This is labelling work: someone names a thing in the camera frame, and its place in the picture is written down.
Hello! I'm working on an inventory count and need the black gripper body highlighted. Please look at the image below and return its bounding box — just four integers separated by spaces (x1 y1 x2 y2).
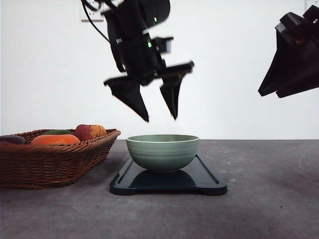
104 10 194 86
275 5 319 50

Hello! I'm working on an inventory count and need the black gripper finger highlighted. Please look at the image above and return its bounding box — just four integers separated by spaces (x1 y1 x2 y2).
276 45 319 98
104 79 149 121
258 31 305 97
160 73 186 119

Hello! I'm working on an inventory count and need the green ceramic bowl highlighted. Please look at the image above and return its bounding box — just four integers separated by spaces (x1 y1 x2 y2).
126 134 200 172

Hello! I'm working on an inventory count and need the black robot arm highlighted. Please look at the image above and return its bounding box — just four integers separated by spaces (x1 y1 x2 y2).
103 0 194 121

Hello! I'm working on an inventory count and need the brown wicker basket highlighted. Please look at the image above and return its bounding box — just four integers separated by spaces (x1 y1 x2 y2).
0 124 121 189

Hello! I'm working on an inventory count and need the red yellow apple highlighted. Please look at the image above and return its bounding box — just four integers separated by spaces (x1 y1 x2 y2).
75 124 106 141

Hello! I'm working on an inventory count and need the green lime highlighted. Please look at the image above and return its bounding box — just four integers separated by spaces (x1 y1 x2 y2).
43 129 72 135

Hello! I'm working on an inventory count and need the dark rectangular tray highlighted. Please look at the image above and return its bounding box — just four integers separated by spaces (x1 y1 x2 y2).
110 154 227 196

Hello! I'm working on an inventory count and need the orange tangerine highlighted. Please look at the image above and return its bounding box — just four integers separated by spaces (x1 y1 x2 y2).
31 134 81 144

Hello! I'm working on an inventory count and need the dark red plum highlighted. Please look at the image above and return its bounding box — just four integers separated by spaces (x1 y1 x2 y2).
0 135 26 144

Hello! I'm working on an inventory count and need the white wall socket right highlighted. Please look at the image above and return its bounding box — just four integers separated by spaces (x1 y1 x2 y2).
305 0 315 11

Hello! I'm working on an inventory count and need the white wall socket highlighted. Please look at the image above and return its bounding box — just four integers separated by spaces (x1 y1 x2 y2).
305 0 315 11
80 0 104 22

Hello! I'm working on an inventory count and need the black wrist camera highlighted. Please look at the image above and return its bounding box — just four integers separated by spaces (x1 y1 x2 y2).
151 37 174 54

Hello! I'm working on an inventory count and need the white wall socket left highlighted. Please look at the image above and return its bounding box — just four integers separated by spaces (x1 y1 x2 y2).
80 0 104 22

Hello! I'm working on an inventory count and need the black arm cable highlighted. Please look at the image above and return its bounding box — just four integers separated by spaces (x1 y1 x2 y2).
81 0 112 44

